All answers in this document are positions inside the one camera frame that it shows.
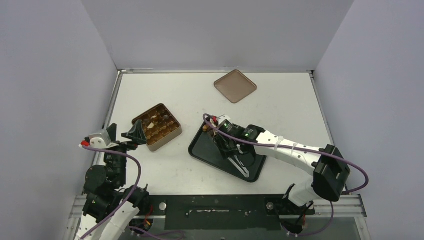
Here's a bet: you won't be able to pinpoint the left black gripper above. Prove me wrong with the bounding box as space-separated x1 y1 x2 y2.
106 119 146 186

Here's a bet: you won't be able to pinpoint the metal tongs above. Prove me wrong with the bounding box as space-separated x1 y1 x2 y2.
228 155 250 178

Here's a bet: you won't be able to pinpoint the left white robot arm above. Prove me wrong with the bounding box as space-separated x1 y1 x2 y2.
75 119 153 240

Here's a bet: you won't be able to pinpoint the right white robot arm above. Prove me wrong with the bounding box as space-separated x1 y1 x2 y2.
206 116 351 214

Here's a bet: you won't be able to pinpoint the gold chocolate box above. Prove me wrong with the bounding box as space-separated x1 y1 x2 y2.
131 103 183 152

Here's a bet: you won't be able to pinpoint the black plastic tray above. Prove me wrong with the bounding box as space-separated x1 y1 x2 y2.
188 127 267 183

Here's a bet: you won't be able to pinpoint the brown box lid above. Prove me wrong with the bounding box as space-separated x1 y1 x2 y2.
213 69 257 104

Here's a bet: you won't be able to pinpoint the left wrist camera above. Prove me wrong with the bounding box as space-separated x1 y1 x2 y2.
80 129 112 149

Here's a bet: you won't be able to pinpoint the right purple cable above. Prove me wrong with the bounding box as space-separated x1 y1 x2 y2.
202 113 370 238

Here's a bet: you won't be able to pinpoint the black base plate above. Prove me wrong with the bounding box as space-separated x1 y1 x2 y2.
150 194 301 231

